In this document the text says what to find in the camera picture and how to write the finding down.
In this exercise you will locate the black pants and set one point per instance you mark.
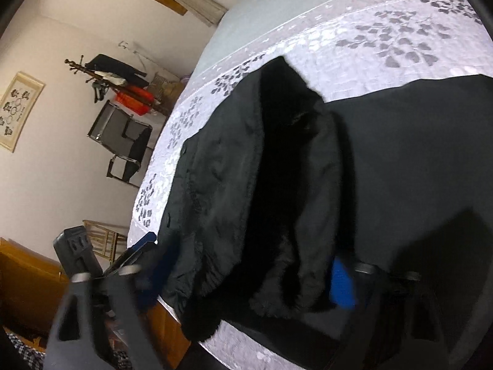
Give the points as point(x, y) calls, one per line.
point(300, 185)

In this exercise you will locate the framed wall picture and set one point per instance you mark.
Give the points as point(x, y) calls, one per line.
point(17, 111)

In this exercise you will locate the small purple object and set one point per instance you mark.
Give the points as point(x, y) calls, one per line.
point(185, 79)

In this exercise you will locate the black folding chair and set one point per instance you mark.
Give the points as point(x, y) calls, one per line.
point(115, 131)

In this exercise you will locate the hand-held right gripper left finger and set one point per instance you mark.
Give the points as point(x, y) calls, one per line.
point(148, 291)

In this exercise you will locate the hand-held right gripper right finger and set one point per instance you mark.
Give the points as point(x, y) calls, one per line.
point(342, 285)

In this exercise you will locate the checkered cloth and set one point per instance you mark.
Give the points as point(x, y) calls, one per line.
point(23, 349)

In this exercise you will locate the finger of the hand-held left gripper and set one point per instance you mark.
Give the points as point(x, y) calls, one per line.
point(142, 240)

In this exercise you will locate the thin white stand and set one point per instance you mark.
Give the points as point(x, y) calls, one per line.
point(134, 48)

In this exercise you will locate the bed with floral bedspread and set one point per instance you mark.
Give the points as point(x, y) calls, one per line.
point(346, 54)

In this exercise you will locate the yellow wooden cabinet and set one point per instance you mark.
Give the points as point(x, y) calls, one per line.
point(27, 285)

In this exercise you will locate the wicker basket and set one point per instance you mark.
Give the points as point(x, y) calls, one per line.
point(161, 88)

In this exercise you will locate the wooden coat rack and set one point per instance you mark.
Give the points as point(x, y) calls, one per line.
point(115, 81)

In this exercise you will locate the wooden bed with grey sheet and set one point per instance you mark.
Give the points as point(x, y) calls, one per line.
point(262, 19)

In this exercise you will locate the light wooden stool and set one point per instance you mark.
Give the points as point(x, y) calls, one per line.
point(106, 239)

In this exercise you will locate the red bag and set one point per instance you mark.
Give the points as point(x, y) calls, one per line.
point(133, 102)

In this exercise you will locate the black hanging garment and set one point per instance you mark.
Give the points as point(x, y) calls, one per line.
point(115, 65)

